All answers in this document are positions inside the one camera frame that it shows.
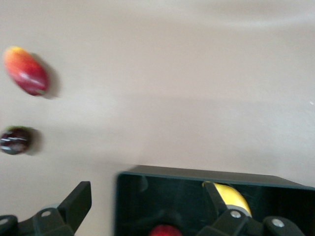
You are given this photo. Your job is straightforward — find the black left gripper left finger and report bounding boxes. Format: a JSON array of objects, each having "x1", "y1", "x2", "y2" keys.
[{"x1": 0, "y1": 180, "x2": 93, "y2": 236}]

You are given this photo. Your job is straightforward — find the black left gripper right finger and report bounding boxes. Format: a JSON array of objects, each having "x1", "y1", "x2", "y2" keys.
[{"x1": 196, "y1": 182, "x2": 306, "y2": 236}]

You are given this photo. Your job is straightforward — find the yellow banana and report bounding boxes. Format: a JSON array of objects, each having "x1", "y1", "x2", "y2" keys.
[{"x1": 201, "y1": 181, "x2": 253, "y2": 218}]

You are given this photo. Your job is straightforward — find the red apple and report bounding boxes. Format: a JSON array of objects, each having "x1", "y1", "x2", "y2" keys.
[{"x1": 148, "y1": 224, "x2": 183, "y2": 236}]

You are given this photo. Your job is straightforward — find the black plastic box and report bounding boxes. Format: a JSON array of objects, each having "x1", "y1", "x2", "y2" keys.
[{"x1": 115, "y1": 165, "x2": 315, "y2": 236}]

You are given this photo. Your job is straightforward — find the dark red round fruit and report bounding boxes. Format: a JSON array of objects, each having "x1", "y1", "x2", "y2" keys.
[{"x1": 0, "y1": 126, "x2": 32, "y2": 156}]

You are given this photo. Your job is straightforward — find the brown table cover sheet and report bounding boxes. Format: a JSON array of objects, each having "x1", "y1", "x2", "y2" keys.
[{"x1": 0, "y1": 0, "x2": 315, "y2": 236}]

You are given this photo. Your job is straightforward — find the red orange mango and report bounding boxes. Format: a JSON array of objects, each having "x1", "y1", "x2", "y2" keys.
[{"x1": 3, "y1": 46, "x2": 49, "y2": 97}]

